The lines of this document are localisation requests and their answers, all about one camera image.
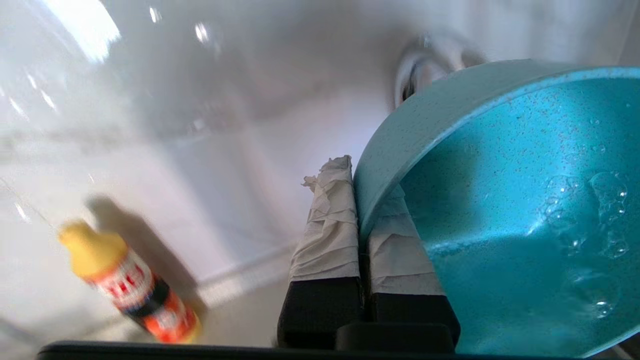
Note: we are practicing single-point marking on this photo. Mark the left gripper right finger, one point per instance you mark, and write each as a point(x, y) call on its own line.
point(400, 265)

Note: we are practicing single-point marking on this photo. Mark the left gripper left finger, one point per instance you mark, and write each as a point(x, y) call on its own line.
point(327, 240)

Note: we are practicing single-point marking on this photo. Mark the chrome faucet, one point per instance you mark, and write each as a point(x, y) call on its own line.
point(425, 70)

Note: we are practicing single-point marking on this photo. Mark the teal bowl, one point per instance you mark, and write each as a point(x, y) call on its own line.
point(525, 200)

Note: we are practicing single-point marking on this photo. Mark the orange dish soap bottle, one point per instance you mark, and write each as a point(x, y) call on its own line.
point(135, 290)

